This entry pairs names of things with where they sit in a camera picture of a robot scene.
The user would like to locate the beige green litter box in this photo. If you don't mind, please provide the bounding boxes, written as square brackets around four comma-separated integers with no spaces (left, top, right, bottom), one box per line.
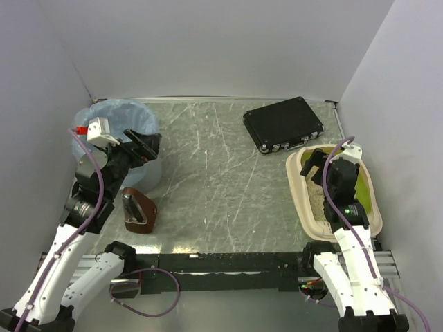
[286,144,383,243]

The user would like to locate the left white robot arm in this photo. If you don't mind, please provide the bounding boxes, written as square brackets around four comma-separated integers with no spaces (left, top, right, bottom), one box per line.
[1,129,161,331]

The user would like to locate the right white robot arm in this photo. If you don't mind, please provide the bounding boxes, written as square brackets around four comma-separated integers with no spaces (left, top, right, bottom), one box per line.
[300,149,410,331]

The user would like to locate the trash bin with blue bag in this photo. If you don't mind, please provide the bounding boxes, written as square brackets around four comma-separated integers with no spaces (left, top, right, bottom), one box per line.
[71,99,163,193]

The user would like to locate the black hard case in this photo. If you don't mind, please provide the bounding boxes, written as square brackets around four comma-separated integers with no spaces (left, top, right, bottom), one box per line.
[242,96,325,154]

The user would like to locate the brown leather holder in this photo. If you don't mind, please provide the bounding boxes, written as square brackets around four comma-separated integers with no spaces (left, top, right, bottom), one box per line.
[122,187,157,234]

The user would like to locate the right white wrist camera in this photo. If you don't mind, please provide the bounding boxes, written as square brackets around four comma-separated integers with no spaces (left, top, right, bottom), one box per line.
[338,142,363,164]

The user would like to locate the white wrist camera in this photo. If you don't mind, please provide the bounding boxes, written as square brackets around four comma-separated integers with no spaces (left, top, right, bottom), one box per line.
[338,142,363,164]
[87,117,120,148]

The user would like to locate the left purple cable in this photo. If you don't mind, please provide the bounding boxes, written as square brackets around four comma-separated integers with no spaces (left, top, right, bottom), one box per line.
[13,127,181,332]

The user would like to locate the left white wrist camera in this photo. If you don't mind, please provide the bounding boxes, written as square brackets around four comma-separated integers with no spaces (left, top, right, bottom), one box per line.
[87,117,120,148]

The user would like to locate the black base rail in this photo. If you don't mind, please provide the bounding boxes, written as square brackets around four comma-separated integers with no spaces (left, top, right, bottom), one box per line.
[111,252,319,295]

